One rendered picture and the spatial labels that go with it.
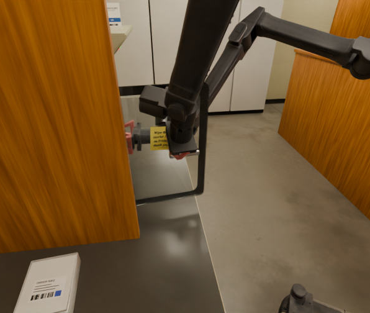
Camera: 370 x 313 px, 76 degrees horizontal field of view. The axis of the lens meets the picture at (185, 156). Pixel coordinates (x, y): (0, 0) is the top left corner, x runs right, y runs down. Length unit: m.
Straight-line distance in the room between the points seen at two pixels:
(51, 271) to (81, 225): 0.13
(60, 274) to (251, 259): 1.46
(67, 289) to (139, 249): 0.21
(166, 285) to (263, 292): 1.20
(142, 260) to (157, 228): 0.12
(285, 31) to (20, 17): 0.71
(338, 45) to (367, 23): 4.64
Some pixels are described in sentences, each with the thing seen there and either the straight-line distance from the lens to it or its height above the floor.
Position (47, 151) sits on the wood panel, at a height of 1.27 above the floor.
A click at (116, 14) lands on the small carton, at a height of 1.54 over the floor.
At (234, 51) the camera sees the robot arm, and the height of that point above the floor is 1.43.
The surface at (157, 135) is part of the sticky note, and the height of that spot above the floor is 1.25.
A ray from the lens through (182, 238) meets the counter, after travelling 0.80.
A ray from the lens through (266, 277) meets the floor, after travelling 1.90.
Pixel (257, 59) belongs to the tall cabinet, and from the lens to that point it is 4.11.
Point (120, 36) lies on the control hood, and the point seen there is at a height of 1.50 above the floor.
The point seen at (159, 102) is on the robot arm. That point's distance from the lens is 0.52.
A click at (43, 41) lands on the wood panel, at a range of 0.55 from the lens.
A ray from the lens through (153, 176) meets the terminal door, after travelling 0.76.
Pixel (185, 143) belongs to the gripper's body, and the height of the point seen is 1.27.
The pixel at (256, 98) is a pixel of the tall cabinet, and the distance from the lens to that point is 4.28.
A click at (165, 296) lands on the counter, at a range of 0.70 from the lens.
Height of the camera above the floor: 1.56
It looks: 32 degrees down
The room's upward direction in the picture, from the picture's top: straight up
